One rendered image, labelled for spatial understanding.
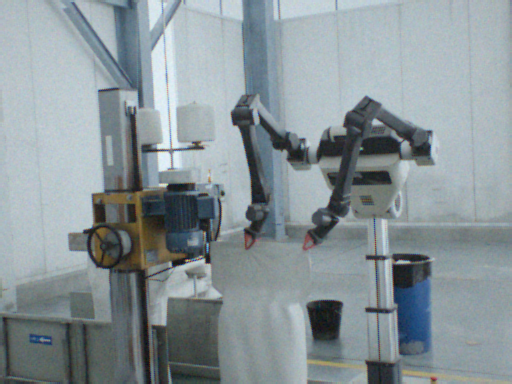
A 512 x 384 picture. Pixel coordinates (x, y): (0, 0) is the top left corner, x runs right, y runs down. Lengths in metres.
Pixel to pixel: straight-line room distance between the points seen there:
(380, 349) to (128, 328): 1.25
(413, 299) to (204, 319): 1.92
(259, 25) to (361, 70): 1.85
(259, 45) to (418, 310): 7.52
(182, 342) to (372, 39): 8.27
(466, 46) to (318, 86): 2.35
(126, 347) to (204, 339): 0.79
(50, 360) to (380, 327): 1.60
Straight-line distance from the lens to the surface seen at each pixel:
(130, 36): 9.36
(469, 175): 11.03
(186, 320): 3.83
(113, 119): 2.99
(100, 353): 3.52
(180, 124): 3.03
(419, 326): 5.29
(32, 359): 3.83
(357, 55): 11.56
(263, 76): 11.94
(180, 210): 2.90
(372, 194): 3.40
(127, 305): 3.04
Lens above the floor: 1.48
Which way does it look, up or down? 3 degrees down
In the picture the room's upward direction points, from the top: 3 degrees counter-clockwise
